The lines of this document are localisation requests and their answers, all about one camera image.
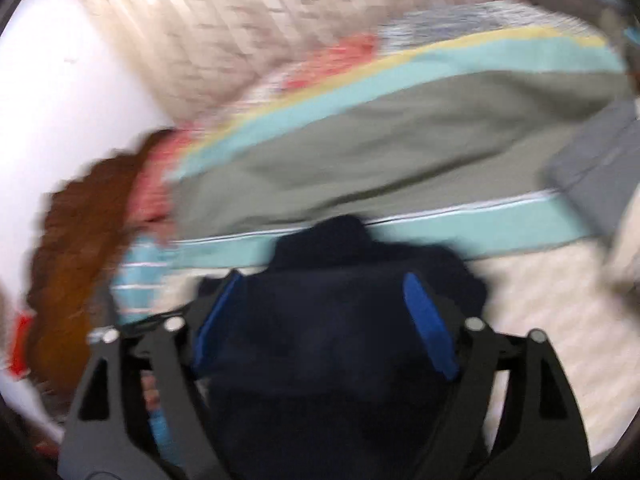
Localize striped green teal bedsheet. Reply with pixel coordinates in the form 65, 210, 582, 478
111, 26, 632, 326

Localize dark navy garment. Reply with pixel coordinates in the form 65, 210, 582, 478
192, 214, 488, 480

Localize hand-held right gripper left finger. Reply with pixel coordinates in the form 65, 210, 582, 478
57, 269, 247, 480

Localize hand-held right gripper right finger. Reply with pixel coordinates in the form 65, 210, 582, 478
403, 272, 592, 480

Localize blue white patterned cloth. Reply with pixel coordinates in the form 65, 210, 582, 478
377, 1, 608, 53

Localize grey folded cloth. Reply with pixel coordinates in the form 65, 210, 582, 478
545, 99, 640, 237

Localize brown fuzzy blanket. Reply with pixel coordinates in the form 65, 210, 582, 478
24, 129, 176, 397

